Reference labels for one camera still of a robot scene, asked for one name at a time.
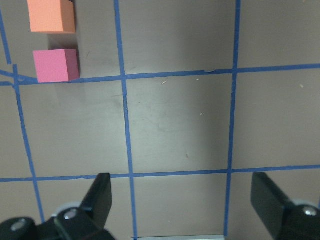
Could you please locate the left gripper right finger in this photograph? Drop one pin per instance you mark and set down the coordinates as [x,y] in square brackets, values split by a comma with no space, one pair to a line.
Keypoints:
[283,217]

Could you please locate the pink foam cube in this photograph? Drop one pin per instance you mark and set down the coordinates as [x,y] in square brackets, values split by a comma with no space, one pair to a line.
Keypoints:
[56,66]

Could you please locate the orange foam cube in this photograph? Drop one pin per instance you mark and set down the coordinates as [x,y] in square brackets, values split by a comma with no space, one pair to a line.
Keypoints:
[51,16]

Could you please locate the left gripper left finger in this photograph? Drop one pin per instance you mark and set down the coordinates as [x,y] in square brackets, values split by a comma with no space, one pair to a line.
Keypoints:
[87,222]

